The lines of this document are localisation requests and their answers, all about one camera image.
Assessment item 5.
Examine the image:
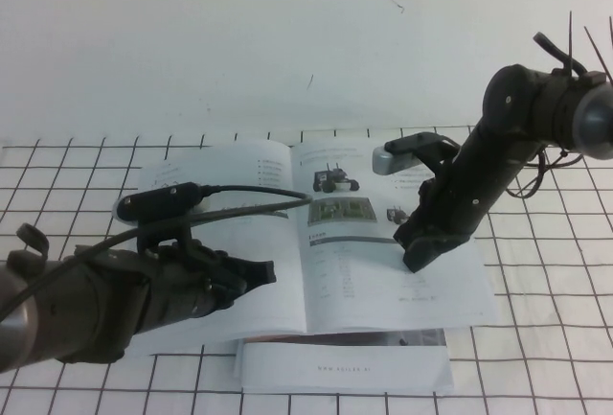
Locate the white tablecloth with black grid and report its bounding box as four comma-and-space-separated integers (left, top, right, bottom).
0, 120, 613, 415

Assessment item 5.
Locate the black left wrist camera bracket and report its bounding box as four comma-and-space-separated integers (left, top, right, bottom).
117, 180, 202, 253

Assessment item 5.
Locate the white product catalogue book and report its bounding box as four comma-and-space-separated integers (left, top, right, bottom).
122, 139, 499, 358

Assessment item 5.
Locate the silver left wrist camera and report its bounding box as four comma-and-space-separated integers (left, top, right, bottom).
113, 189, 213, 222

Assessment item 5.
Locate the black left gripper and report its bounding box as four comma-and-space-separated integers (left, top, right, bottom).
142, 236, 279, 331

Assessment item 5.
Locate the black left camera cable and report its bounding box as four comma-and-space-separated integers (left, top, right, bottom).
0, 184, 315, 325

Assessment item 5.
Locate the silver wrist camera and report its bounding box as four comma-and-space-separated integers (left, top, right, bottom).
113, 189, 213, 222
372, 145, 427, 176

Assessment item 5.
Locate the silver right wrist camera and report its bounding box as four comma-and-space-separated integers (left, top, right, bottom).
372, 145, 427, 176

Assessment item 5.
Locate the closed white booklet with web address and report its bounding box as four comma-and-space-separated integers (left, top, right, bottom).
233, 328, 455, 395

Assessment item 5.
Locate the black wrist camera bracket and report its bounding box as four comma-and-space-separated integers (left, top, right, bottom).
385, 131, 464, 181
117, 180, 202, 253

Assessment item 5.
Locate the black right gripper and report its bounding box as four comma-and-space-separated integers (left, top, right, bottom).
393, 170, 500, 275

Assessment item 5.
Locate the black zip tie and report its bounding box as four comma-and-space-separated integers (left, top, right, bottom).
583, 26, 613, 83
568, 10, 578, 74

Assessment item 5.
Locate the black right wrist camera bracket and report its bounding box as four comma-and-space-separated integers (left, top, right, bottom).
385, 131, 464, 181

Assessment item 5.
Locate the black strap loop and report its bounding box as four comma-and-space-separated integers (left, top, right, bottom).
13, 222, 52, 263

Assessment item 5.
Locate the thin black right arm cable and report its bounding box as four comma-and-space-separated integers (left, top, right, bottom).
507, 144, 586, 200

